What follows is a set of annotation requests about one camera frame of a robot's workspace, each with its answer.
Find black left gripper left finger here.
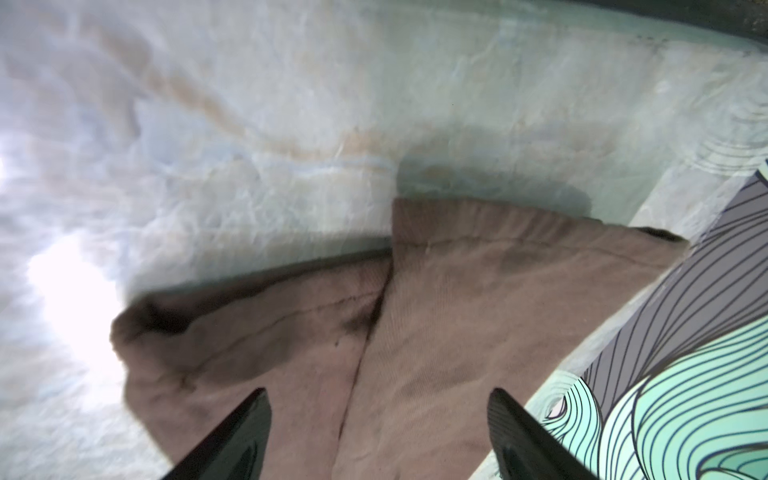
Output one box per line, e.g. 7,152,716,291
162,388,272,480

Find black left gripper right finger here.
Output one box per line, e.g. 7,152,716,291
487,388,596,480

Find brown trousers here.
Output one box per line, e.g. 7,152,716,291
111,199,689,479

